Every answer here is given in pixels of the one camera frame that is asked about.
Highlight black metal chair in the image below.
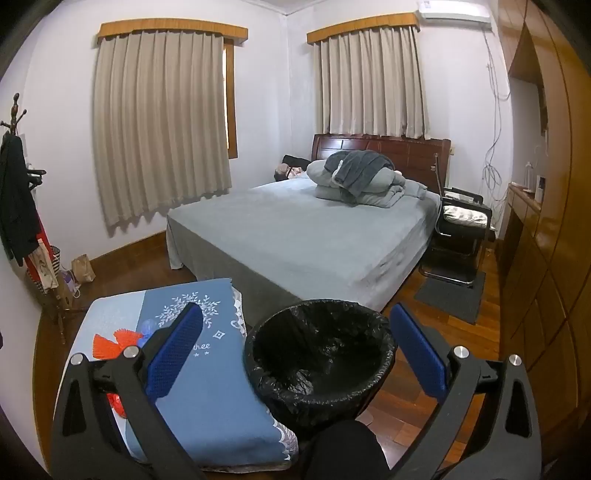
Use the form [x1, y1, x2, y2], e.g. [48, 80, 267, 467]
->
[419, 152, 497, 288]

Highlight brown paper bag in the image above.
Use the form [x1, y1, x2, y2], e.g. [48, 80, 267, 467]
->
[71, 254, 97, 283]

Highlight dark wooden headboard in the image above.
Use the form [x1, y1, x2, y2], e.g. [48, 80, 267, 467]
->
[311, 134, 452, 197]

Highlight grey pillows and towel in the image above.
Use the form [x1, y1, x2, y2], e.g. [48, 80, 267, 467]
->
[305, 159, 428, 210]

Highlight short wooden curtain pelmet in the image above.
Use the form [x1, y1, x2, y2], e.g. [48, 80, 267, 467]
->
[306, 12, 422, 45]

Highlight wooden coat rack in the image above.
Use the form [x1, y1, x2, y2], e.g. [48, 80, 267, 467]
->
[0, 92, 81, 344]

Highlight long wooden curtain pelmet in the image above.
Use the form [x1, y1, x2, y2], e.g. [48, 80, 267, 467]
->
[97, 18, 249, 47]

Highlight purple and white item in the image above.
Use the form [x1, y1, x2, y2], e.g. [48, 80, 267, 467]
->
[59, 270, 80, 301]

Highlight narrow beige curtain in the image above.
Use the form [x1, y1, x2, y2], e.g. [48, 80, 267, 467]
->
[314, 25, 428, 139]

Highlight wooden window frame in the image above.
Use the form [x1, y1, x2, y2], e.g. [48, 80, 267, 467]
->
[223, 39, 239, 160]

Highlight wide beige curtain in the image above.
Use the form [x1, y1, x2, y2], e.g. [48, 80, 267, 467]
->
[92, 32, 234, 238]

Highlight pink plush toy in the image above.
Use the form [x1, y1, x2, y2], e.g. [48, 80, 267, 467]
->
[273, 164, 308, 182]

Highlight dark grey garment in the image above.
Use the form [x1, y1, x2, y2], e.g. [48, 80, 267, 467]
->
[324, 150, 395, 195]

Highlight beige printed cloth bag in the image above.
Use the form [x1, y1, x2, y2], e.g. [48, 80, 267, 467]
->
[28, 249, 58, 291]

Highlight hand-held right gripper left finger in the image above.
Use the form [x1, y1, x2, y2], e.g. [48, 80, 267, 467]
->
[50, 302, 204, 480]

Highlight person's leg in black trousers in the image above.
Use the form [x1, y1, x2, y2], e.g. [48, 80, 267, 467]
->
[299, 419, 389, 480]

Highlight orange foam net sleeve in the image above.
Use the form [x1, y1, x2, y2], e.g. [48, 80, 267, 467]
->
[92, 329, 139, 361]

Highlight red cloth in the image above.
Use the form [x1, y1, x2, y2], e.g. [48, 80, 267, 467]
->
[107, 392, 129, 420]

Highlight black jacket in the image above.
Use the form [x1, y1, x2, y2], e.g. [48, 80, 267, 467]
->
[0, 134, 40, 267]

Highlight striped tote bag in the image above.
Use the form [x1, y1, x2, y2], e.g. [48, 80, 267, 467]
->
[28, 247, 62, 296]

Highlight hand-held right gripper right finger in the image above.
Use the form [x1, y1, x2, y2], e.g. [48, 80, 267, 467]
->
[389, 303, 542, 480]

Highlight wooden wardrobe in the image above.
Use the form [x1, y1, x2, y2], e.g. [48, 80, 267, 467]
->
[496, 0, 591, 444]

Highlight grey chair cushion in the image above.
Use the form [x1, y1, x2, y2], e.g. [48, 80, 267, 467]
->
[442, 204, 488, 227]

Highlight dark grey floor mat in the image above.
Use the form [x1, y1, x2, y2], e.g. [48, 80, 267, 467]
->
[414, 271, 487, 325]

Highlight blue tree-print tablecloth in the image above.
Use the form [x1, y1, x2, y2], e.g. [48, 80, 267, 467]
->
[65, 277, 300, 472]

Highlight bin with black liner bag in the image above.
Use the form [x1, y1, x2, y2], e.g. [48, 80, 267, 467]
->
[244, 299, 399, 439]

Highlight white wall cables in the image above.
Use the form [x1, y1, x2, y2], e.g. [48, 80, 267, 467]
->
[480, 32, 511, 204]

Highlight bed with grey sheet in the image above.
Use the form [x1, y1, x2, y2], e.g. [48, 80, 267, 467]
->
[166, 178, 443, 315]

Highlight white air conditioner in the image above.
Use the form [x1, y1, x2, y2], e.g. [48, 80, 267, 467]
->
[414, 0, 494, 32]

